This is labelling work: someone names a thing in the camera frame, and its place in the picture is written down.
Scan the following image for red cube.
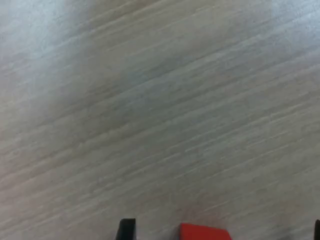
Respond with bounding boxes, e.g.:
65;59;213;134
178;222;233;240

